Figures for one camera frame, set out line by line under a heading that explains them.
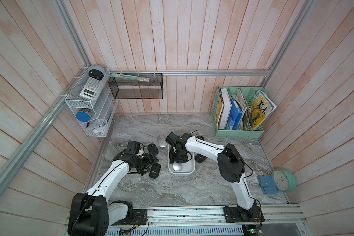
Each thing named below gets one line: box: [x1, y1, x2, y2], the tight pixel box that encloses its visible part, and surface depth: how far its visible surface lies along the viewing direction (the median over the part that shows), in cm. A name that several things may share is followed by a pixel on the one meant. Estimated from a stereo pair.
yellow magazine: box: [249, 89, 277, 131], surface depth 100 cm
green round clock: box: [271, 168, 297, 193], surface depth 78 cm
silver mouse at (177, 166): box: [172, 162, 182, 172], surface depth 91 cm
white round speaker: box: [88, 64, 106, 81], surface depth 84 cm
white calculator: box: [79, 77, 104, 101], surface depth 79 cm
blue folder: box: [227, 96, 243, 131], surface depth 97 cm
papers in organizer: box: [232, 88, 252, 131], surface depth 99 cm
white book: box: [218, 88, 233, 130], surface depth 96 cm
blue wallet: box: [256, 175, 279, 195], surface depth 84 cm
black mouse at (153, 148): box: [147, 143, 159, 156], surface depth 100 cm
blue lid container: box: [75, 111, 91, 122], surface depth 79 cm
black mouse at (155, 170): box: [149, 163, 162, 179], surface depth 89 cm
